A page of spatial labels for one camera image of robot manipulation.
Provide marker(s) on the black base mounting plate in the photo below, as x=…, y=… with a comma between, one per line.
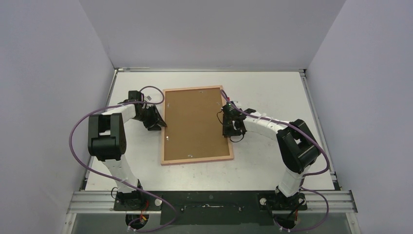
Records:
x=219, y=216

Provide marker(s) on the brown backing board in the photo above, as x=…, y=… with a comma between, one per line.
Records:
x=197, y=122

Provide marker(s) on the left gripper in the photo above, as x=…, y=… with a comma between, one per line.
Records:
x=152, y=124

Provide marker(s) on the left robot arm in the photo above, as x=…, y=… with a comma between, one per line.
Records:
x=107, y=142

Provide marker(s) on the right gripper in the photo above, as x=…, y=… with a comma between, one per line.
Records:
x=232, y=127

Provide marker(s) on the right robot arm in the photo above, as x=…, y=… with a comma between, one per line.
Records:
x=294, y=139

